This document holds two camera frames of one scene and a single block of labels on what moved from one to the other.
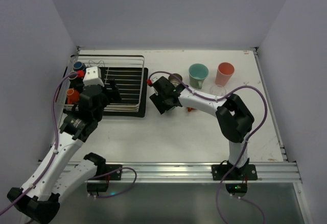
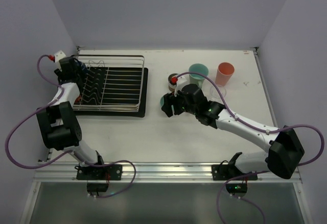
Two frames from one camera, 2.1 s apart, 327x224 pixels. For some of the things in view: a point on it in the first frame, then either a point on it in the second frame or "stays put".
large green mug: [197, 73] stays put
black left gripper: [108, 91] → [77, 67]
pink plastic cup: [225, 71] stays put
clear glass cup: [217, 90] stays put
